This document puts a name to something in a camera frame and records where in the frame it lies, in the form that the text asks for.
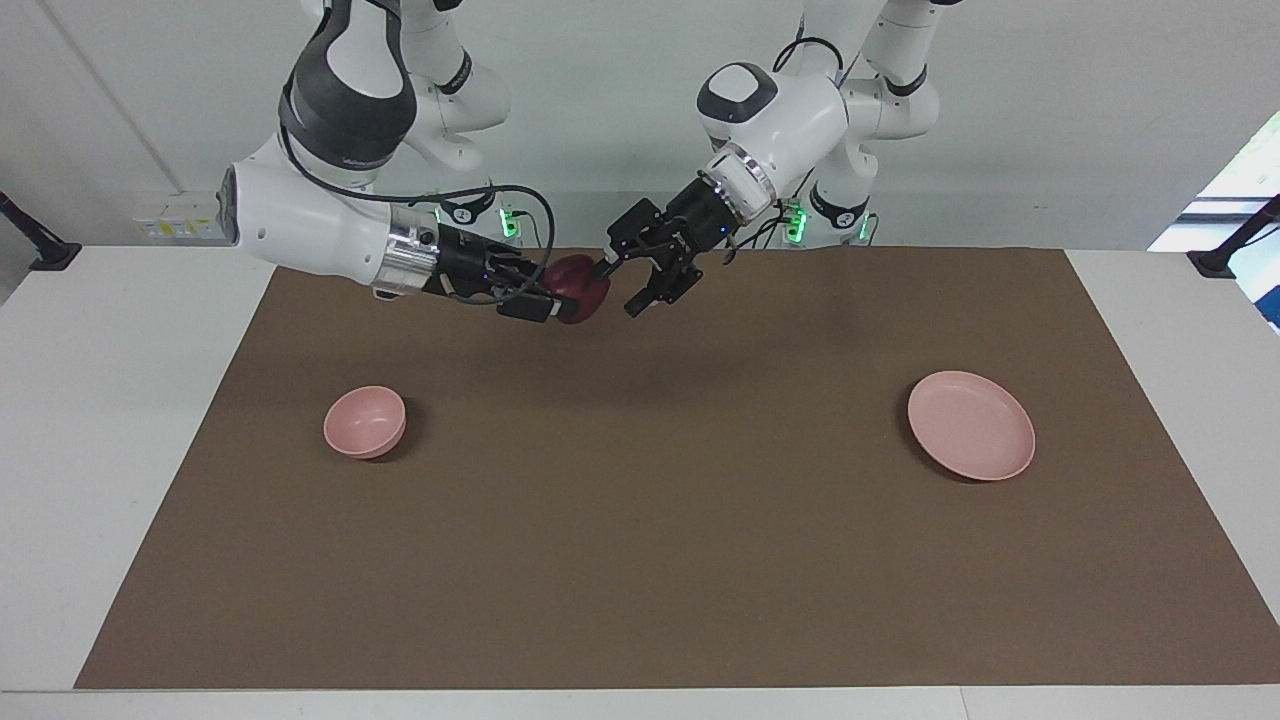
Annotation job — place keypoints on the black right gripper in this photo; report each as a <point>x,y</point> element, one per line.
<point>475,265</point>

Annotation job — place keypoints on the white wall socket strip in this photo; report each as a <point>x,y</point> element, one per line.
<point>175,218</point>

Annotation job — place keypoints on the blue object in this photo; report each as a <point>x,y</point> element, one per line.
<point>1273,310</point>

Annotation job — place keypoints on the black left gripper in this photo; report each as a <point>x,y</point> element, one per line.
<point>675,245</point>

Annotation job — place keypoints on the brown table mat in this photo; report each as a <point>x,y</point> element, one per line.
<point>640,500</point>

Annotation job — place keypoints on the dark red apple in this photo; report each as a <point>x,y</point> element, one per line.
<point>578,292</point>

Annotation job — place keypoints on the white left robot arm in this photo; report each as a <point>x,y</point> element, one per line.
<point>790,110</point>

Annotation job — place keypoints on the pink bowl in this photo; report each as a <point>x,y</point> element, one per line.
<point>365,420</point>

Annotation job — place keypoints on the black clamp stand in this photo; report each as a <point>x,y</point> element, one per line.
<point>1212,263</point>
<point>50,258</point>

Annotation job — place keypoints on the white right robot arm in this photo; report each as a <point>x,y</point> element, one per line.
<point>300,220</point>

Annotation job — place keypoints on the bright window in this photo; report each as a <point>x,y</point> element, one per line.
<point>1250,170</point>

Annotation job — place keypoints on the pink plate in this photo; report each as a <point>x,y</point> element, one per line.
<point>970,425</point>

